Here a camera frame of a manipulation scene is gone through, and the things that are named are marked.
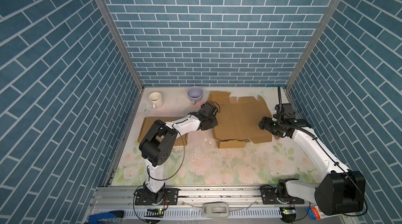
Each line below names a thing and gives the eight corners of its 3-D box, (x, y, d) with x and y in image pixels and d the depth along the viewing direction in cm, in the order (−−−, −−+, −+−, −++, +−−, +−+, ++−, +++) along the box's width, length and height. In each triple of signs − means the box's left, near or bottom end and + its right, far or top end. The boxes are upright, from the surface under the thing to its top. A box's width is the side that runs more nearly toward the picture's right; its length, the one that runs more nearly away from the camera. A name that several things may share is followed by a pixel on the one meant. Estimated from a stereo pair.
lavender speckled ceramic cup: (194, 106, 109) (193, 101, 105) (185, 95, 116) (184, 90, 112) (207, 99, 113) (207, 94, 110) (197, 88, 120) (197, 84, 116)
